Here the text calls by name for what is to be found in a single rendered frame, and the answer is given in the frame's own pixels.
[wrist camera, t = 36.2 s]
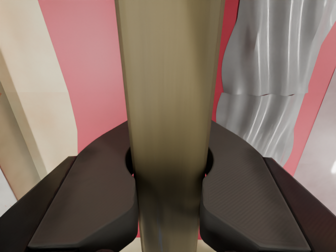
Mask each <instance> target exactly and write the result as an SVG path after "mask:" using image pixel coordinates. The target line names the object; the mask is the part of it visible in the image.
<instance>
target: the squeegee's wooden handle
mask: <svg viewBox="0 0 336 252"><path fill-rule="evenodd" d="M225 1H226V0H114V4H115V13H116V22H117V31H118V40H119V49H120V59H121V68H122V77H123V86H124V95H125V104H126V114H127V123H128V132H129V141H130V150H131V159H132V169H133V177H134V179H135V186H136V195H137V204H138V223H139V233H140V242H141V251H142V252H197V243H198V235H199V226H200V204H201V194H202V185H203V179H204V178H205V174H206V166H207V157H208V148H209V140H210V131H211V122H212V114H213V105H214V96H215V88H216V79H217V70H218V62H219V53H220V44H221V36H222V27H223V18H224V10H225Z"/></svg>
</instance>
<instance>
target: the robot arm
mask: <svg viewBox="0 0 336 252"><path fill-rule="evenodd" d="M205 174H206V177H205V178H204V179H203V181H202V190H201V200H200V209H199V233H200V237H201V239H202V240H203V241H204V242H205V243H206V244H207V245H208V246H210V247H211V248H212V249H213V250H215V251H216V252H336V216H335V215H334V214H333V213H332V212H331V211H330V210H329V209H328V208H327V207H326V206H325V205H324V204H323V203H321V202H320V201H319V200H318V199H317V198H316V197H315V196H314V195H313V194H311V193H310V192H309V191H308V190H307V189H306V188H305V187H304V186H303V185H302V184H300V183H299V182H298V181H297V180H296V179H295V178H294V177H293V176H292V175H291V174H289V173H288V172H287V171H286V170H285V169H284V168H283V167H282V166H281V165H279V164H278V163H277V162H276V161H275V160H274V159H273V158H272V157H263V156H262V155H261V154H260V153H259V152H258V151H257V150H256V149H255V148H254V147H253V146H251V145H250V144H249V143H248V142H246V141H245V140H244V139H242V138H241V137H239V136H238V135H236V134H235V133H233V132H231V131H230V130H228V129H226V128H225V127H223V126H221V125H219V124H218V123H216V122H214V121H213V120H211V127H210V136H209V144H208V153H207V162H206V170H205ZM132 175H133V164H132V155H131V146H130V137H129V128H128V121H125V122H123V123H122V124H120V125H118V126H116V127H115V128H113V129H111V130H109V131H108V132H106V133H104V134H103V135H101V136H99V137H98V138H97V139H95V140H94V141H92V142H91V143H90V144H89V145H88V146H86V147H85V148H84V149H83V150H82V151H81V152H80V153H79V154H78V155H77V156H68V157H67V158H66V159H65V160H64V161H62V162H61V163H60V164H59V165H58V166H57V167H56V168H54V169H53V170H52V171H51V172H50V173H49V174H48V175H46V176H45V177H44V178H43V179H42V180H41V181H40V182H39V183H37V184H36V185H35V186H34V187H33V188H32V189H31V190H29V191H28V192H27V193H26V194H25V195H24V196H23V197H22V198H20V199H19V200H18V201H17V202H16V203H15V204H14V205H13V206H11V207H10V208H9V209H8V210H7V211H6V212H5V213H4V214H3V215H2V216H1V217H0V252H119V251H121V250H122V249H123V248H125V247H126V246H127V245H129V244H130V243H131V242H133V241H134V239H135V238H136V236H137V234H138V219H139V209H138V200H137V191H136V182H135V178H134V177H133V176H132Z"/></svg>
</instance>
